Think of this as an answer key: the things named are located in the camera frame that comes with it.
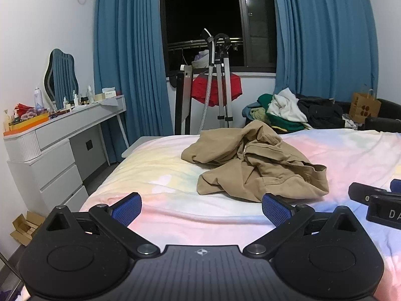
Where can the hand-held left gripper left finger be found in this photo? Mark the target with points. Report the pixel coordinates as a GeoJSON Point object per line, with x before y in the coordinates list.
{"type": "Point", "coordinates": [127, 208]}

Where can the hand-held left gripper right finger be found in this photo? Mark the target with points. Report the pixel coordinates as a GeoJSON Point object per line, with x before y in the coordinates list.
{"type": "Point", "coordinates": [275, 209]}

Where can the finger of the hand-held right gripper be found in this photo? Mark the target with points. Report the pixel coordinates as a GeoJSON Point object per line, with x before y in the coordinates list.
{"type": "Point", "coordinates": [396, 185]}
{"type": "Point", "coordinates": [360, 192]}

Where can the khaki printed t-shirt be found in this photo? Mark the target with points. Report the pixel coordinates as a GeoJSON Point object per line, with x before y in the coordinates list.
{"type": "Point", "coordinates": [269, 163]}

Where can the pastel tie-dye bed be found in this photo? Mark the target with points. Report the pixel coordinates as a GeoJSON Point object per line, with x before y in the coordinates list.
{"type": "Point", "coordinates": [175, 169]}

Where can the white grey vanity desk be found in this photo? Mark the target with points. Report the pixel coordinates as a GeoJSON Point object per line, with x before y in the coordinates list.
{"type": "Point", "coordinates": [56, 175]}

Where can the brown paper bag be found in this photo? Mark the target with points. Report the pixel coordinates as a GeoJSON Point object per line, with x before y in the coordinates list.
{"type": "Point", "coordinates": [365, 108]}

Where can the green garment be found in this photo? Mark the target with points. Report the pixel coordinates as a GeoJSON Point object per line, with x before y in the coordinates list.
{"type": "Point", "coordinates": [282, 122]}

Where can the black garment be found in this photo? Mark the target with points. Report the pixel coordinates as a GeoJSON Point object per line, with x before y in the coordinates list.
{"type": "Point", "coordinates": [322, 111]}

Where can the cardboard boxes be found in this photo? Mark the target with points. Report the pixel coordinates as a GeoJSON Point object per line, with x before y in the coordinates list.
{"type": "Point", "coordinates": [26, 227]}

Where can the light blue garment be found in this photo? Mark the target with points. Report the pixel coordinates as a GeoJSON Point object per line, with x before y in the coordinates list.
{"type": "Point", "coordinates": [249, 110]}

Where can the white garment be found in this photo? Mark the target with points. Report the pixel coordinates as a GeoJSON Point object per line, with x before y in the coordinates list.
{"type": "Point", "coordinates": [286, 105]}

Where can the black chair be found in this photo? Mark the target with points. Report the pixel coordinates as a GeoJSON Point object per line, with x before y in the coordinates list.
{"type": "Point", "coordinates": [179, 106]}

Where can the white tissue box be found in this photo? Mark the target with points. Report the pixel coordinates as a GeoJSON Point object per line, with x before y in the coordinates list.
{"type": "Point", "coordinates": [109, 92]}

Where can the orange box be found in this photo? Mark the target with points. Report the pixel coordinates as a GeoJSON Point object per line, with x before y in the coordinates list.
{"type": "Point", "coordinates": [29, 122]}

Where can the garment steamer stand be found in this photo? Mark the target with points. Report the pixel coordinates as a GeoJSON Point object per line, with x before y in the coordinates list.
{"type": "Point", "coordinates": [222, 91]}

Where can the red garment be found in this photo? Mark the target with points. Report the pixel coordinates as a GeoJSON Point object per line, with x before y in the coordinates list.
{"type": "Point", "coordinates": [202, 91]}

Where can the white spray bottle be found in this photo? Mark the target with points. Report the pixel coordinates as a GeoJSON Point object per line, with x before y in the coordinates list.
{"type": "Point", "coordinates": [38, 98]}

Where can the red pouch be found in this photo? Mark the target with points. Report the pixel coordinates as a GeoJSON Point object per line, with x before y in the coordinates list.
{"type": "Point", "coordinates": [22, 108]}

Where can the wavy framed mirror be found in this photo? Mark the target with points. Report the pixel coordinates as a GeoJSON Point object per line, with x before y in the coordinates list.
{"type": "Point", "coordinates": [62, 73]}

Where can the lilac cloth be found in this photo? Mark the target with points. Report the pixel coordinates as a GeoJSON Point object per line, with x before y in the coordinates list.
{"type": "Point", "coordinates": [200, 60]}

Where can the metal balcony railing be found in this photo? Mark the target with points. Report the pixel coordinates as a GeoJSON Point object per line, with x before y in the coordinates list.
{"type": "Point", "coordinates": [188, 44]}

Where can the dark window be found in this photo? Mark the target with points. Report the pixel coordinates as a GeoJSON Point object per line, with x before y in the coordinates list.
{"type": "Point", "coordinates": [200, 12]}

